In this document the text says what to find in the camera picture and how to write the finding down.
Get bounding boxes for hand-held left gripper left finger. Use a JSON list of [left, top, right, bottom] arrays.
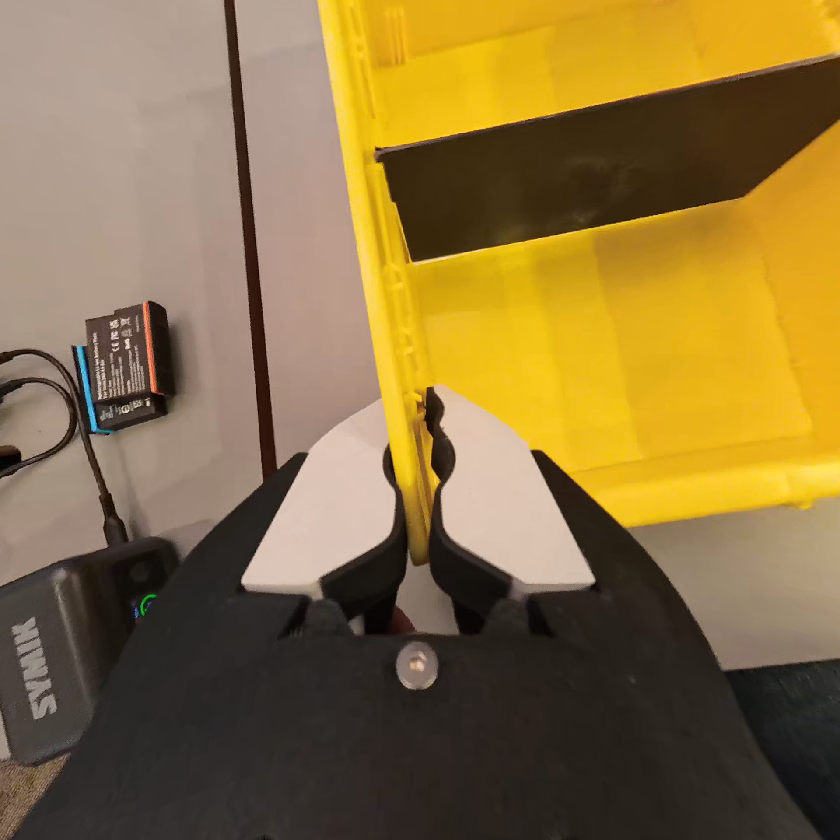
[[240, 397, 411, 636]]

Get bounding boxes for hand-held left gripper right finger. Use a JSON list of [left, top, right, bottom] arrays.
[[425, 384, 598, 634]]

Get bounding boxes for yellow plastic bin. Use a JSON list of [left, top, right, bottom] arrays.
[[317, 0, 840, 567]]

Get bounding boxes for black battery blue edge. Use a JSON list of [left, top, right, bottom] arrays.
[[71, 344, 168, 435]]

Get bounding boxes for black battery orange edge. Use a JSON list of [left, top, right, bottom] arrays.
[[85, 301, 177, 398]]

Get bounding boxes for black battery charger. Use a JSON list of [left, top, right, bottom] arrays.
[[0, 537, 179, 767]]

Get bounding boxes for black bin divider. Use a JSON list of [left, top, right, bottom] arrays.
[[375, 56, 840, 263]]

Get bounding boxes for dark trousers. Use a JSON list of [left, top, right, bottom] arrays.
[[722, 659, 840, 840]]

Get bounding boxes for black charger cable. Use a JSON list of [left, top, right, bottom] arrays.
[[0, 348, 131, 546], [0, 377, 80, 480]]

